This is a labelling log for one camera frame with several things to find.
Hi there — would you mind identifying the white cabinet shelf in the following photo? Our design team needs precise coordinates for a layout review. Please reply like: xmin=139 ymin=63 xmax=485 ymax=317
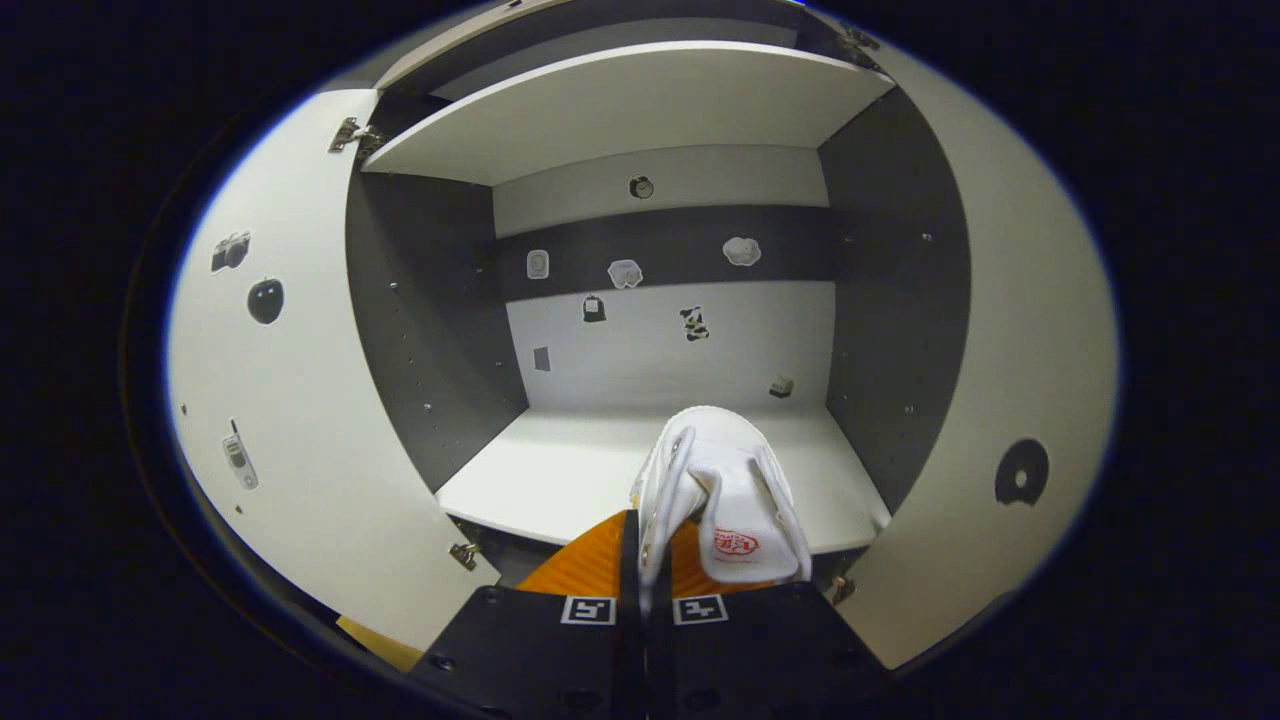
xmin=362 ymin=40 xmax=896 ymax=187
xmin=437 ymin=405 xmax=891 ymax=557

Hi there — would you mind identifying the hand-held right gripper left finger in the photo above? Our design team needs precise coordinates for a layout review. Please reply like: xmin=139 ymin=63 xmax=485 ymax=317
xmin=405 ymin=510 xmax=642 ymax=720

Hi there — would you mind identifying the white cabinet door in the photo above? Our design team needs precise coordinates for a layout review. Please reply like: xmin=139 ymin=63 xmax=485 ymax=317
xmin=165 ymin=88 xmax=501 ymax=653
xmin=835 ymin=40 xmax=1121 ymax=671

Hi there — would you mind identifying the white shoe cabinet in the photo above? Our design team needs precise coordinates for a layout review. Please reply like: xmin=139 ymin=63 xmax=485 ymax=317
xmin=345 ymin=0 xmax=973 ymax=593

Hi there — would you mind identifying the white canvas shoe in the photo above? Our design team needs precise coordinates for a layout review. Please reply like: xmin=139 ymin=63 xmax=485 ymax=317
xmin=630 ymin=405 xmax=813 ymax=613

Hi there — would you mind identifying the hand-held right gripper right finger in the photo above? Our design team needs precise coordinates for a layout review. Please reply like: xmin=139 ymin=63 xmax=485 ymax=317
xmin=643 ymin=520 xmax=893 ymax=720

